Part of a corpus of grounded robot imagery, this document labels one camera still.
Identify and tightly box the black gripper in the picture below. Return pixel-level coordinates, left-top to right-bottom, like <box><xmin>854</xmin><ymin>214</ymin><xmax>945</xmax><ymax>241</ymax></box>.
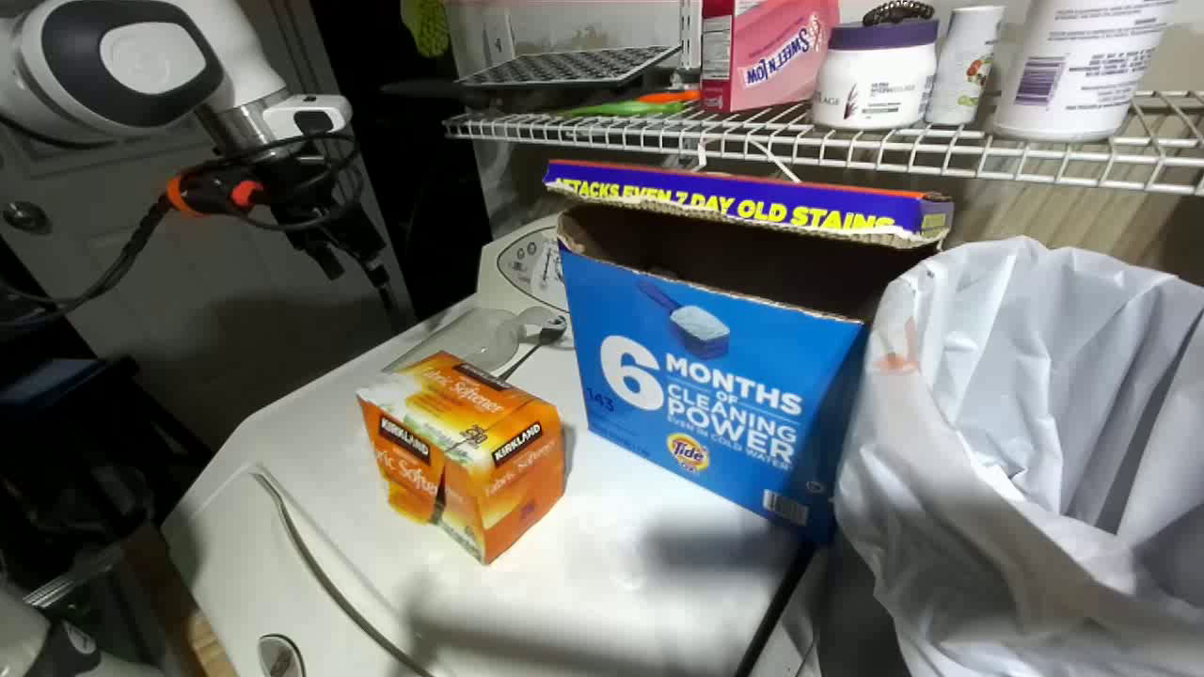
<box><xmin>254</xmin><ymin>128</ymin><xmax>399</xmax><ymax>312</ymax></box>

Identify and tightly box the orange fabric softener box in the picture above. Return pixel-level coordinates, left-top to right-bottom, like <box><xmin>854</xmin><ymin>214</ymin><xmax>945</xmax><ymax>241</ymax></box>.
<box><xmin>353</xmin><ymin>350</ymin><xmax>572</xmax><ymax>567</ymax></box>

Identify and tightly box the blue Tide detergent box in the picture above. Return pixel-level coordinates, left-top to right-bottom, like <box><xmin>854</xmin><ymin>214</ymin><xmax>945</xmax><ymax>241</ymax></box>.
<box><xmin>543</xmin><ymin>155</ymin><xmax>955</xmax><ymax>550</ymax></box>

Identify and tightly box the white washing machine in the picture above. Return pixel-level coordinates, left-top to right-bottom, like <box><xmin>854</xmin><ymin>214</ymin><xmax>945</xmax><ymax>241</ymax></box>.
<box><xmin>159</xmin><ymin>211</ymin><xmax>840</xmax><ymax>677</ymax></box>

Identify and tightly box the pink cardboard box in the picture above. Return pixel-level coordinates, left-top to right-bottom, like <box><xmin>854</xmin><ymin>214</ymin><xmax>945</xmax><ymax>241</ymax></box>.
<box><xmin>697</xmin><ymin>0</ymin><xmax>841</xmax><ymax>118</ymax></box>

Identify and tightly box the white jar purple lid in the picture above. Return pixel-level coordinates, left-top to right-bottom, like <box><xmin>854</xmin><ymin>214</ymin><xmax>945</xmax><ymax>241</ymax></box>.
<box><xmin>809</xmin><ymin>14</ymin><xmax>939</xmax><ymax>132</ymax></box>

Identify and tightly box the black round lid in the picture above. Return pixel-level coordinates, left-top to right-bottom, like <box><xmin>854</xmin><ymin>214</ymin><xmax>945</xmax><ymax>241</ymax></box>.
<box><xmin>861</xmin><ymin>0</ymin><xmax>937</xmax><ymax>30</ymax></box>

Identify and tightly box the green orange flat packet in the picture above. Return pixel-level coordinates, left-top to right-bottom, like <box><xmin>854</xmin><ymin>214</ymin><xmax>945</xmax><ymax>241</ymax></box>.
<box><xmin>559</xmin><ymin>83</ymin><xmax>708</xmax><ymax>123</ymax></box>

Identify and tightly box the wooden plank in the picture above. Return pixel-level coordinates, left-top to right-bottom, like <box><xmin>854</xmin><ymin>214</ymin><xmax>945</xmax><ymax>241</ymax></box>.
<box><xmin>185</xmin><ymin>611</ymin><xmax>241</xmax><ymax>677</ymax></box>

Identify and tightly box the white slim bottle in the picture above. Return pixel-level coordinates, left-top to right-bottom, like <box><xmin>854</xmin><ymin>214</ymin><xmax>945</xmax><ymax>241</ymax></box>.
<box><xmin>927</xmin><ymin>0</ymin><xmax>1008</xmax><ymax>128</ymax></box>

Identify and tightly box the white plastic trash bag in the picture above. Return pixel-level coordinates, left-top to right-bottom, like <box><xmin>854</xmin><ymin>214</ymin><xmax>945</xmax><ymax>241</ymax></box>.
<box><xmin>833</xmin><ymin>233</ymin><xmax>1204</xmax><ymax>677</ymax></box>

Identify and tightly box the large white plastic tub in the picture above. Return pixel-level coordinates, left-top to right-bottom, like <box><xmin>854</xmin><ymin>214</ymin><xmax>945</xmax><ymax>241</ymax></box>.
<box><xmin>988</xmin><ymin>0</ymin><xmax>1181</xmax><ymax>144</ymax></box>

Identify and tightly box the black robot cable orange tie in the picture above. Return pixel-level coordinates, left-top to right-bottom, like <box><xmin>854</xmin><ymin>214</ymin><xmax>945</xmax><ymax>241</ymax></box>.
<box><xmin>0</xmin><ymin>123</ymin><xmax>381</xmax><ymax>322</ymax></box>

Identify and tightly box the white wire shelf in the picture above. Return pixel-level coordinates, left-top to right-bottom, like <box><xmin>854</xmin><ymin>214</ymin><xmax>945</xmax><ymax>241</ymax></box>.
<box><xmin>441</xmin><ymin>85</ymin><xmax>1204</xmax><ymax>198</ymax></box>

